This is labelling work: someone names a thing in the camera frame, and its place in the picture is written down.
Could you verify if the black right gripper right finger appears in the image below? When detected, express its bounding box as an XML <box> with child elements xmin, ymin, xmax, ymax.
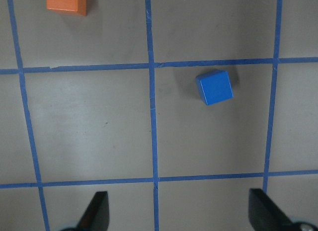
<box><xmin>248</xmin><ymin>188</ymin><xmax>293</xmax><ymax>231</ymax></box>

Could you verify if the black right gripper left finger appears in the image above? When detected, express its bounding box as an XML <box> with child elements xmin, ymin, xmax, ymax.
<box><xmin>76</xmin><ymin>191</ymin><xmax>110</xmax><ymax>231</ymax></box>

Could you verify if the blue wooden block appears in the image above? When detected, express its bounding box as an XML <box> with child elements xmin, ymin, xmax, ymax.
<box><xmin>195</xmin><ymin>70</ymin><xmax>234</xmax><ymax>106</ymax></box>

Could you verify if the orange wooden block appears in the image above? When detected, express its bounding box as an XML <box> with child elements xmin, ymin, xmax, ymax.
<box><xmin>46</xmin><ymin>0</ymin><xmax>87</xmax><ymax>16</ymax></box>

